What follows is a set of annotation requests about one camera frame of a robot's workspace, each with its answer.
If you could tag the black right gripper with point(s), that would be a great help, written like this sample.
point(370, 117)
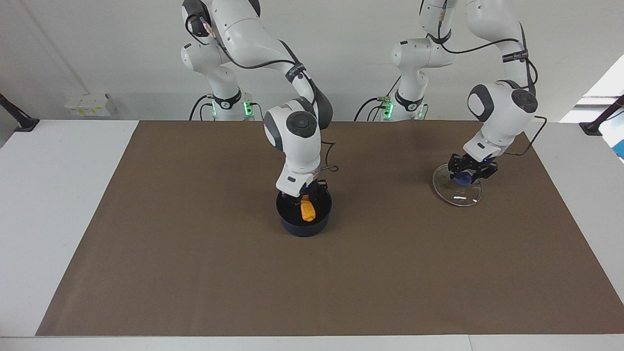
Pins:
point(312, 187)

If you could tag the yellow corn cob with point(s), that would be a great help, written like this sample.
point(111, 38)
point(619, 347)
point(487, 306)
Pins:
point(308, 210)

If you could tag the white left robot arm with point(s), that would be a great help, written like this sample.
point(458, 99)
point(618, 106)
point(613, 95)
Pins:
point(502, 112)

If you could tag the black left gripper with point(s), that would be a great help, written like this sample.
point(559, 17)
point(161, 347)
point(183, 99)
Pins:
point(473, 163)

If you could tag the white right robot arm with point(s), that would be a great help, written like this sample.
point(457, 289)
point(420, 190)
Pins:
point(297, 146)

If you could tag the white wall socket box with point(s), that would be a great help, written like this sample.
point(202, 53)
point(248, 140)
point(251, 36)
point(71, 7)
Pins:
point(90, 105)

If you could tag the brown table mat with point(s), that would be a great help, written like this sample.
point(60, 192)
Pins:
point(195, 273)

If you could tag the blue white object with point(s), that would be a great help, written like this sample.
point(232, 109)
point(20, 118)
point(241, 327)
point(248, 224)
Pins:
point(619, 148)

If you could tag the glass lid with purple knob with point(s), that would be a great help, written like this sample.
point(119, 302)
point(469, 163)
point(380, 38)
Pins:
point(458, 195)

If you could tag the black clamp stand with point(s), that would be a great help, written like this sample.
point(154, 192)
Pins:
point(597, 126)
point(22, 122)

